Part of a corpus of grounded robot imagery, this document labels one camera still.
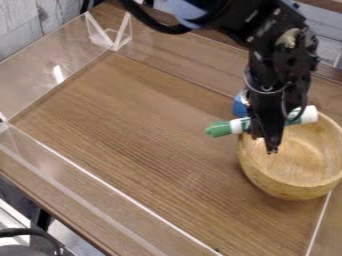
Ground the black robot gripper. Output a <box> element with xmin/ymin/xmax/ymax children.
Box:
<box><xmin>241</xmin><ymin>71</ymin><xmax>310</xmax><ymax>155</ymax></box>

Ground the green Expo marker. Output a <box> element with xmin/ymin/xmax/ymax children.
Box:
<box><xmin>205</xmin><ymin>105</ymin><xmax>318</xmax><ymax>138</ymax></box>

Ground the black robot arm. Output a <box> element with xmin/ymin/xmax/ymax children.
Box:
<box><xmin>169</xmin><ymin>0</ymin><xmax>319</xmax><ymax>153</ymax></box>

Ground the brown wooden bowl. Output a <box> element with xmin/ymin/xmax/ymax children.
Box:
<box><xmin>237</xmin><ymin>113</ymin><xmax>342</xmax><ymax>201</ymax></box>

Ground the blue foam block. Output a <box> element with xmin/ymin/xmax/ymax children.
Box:
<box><xmin>232</xmin><ymin>91</ymin><xmax>247</xmax><ymax>118</ymax></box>

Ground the black metal stand base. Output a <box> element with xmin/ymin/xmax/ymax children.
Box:
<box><xmin>0</xmin><ymin>228</ymin><xmax>77</xmax><ymax>256</ymax></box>

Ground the black cable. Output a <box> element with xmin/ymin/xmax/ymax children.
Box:
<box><xmin>117</xmin><ymin>0</ymin><xmax>192</xmax><ymax>35</ymax></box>

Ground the clear acrylic tray wall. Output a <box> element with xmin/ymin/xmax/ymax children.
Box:
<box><xmin>0</xmin><ymin>4</ymin><xmax>342</xmax><ymax>256</ymax></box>

